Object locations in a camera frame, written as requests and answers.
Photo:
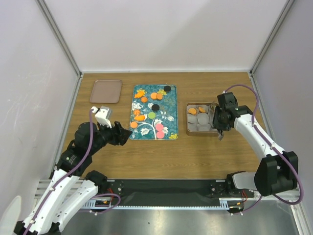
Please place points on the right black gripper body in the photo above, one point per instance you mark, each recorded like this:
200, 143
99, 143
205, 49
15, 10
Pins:
218, 122

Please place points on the brown cookie tin box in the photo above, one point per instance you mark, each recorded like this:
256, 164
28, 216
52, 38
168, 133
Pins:
201, 134

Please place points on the orange flower cookie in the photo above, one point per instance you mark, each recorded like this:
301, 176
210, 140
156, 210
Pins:
136, 112

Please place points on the green sandwich cookie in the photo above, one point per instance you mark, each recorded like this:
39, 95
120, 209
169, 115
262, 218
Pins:
151, 115

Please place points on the pink sandwich cookie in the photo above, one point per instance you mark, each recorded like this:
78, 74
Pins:
160, 135
159, 127

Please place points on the orange fish cookie top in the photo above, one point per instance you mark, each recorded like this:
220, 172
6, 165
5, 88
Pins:
139, 94

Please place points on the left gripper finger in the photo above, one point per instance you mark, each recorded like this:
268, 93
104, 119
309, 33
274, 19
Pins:
118, 126
124, 136

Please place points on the orange shell cookie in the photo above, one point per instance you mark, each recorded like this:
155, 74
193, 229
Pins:
134, 125

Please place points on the black sandwich cookie top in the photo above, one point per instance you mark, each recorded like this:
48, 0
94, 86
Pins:
167, 89

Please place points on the orange round cookie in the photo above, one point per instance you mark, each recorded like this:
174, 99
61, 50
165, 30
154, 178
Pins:
153, 96
159, 96

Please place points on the orange fish cookie lower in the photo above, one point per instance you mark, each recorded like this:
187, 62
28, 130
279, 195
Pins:
140, 117

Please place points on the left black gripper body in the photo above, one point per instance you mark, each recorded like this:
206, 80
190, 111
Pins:
107, 135

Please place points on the black sandwich cookie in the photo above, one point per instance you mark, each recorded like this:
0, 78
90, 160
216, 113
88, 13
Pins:
155, 107
167, 89

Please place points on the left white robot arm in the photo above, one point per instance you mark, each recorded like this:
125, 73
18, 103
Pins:
56, 208

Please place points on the orange swirl cookie top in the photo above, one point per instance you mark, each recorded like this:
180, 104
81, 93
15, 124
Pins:
144, 99

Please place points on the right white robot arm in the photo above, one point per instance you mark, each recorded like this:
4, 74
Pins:
277, 167

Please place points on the teal floral serving tray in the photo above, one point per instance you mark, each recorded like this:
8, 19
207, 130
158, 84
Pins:
167, 115

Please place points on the pink sandwich cookie upper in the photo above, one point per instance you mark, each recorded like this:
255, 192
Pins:
159, 127

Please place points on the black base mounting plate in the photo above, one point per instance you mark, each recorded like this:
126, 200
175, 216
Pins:
175, 192

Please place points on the orange fish cookie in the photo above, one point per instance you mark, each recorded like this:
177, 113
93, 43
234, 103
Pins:
139, 94
140, 117

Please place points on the orange sandwich cookie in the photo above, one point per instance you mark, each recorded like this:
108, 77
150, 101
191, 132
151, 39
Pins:
192, 111
202, 109

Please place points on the pink sandwich cookie lower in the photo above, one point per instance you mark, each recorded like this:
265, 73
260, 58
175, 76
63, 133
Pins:
160, 135

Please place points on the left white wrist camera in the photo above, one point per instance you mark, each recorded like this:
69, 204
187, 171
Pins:
102, 115

